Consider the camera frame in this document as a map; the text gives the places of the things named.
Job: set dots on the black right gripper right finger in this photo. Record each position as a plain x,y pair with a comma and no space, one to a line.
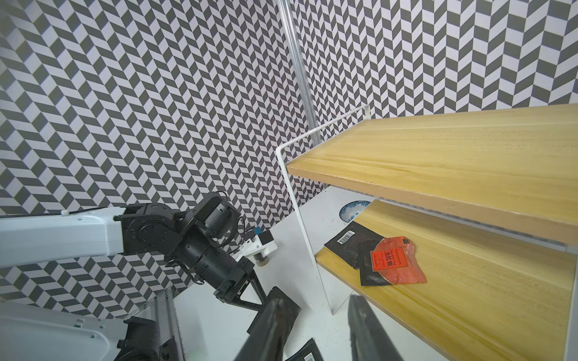
369,341

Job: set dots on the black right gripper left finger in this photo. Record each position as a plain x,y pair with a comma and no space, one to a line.
263,345

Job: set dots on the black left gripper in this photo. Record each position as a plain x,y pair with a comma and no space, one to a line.
217,268

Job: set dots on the black tea bag with barcode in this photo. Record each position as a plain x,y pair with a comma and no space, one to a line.
309,352

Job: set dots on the red tea bag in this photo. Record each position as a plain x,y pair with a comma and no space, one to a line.
394,258

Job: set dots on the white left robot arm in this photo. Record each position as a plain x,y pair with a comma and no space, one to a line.
40,334

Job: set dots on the white wooden two-tier shelf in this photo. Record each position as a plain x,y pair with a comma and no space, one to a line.
489,199

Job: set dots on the blue white patterned bowl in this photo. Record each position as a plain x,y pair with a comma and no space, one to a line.
352,209

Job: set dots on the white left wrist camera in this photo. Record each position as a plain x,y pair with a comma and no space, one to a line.
258,244

